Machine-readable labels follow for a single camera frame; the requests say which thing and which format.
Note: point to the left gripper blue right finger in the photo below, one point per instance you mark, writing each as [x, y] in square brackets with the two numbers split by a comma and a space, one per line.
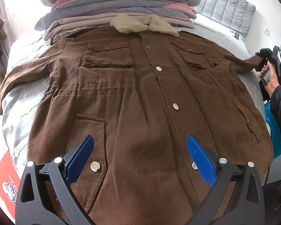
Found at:
[203, 162]

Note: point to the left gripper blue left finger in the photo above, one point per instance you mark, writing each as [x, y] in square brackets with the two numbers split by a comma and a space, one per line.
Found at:
[76, 158]

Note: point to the brown corduroy jacket fleece collar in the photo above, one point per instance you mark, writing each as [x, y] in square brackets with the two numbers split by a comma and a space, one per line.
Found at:
[140, 89]

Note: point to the person's right hand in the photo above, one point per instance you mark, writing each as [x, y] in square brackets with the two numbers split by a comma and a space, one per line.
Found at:
[273, 80]

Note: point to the red cardboard box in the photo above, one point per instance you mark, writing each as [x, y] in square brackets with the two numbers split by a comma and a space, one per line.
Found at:
[9, 183]

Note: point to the grey quilted bed cover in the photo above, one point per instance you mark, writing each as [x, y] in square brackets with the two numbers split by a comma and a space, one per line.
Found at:
[20, 104]

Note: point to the blue plastic stool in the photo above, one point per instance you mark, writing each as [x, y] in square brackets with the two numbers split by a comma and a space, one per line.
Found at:
[273, 173]

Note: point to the grey padded headboard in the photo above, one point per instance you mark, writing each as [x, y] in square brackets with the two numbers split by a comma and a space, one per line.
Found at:
[234, 14]

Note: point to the stack of folded blankets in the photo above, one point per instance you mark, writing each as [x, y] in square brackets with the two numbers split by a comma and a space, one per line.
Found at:
[117, 9]

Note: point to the white wall socket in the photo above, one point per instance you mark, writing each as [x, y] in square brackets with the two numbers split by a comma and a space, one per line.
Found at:
[267, 31]

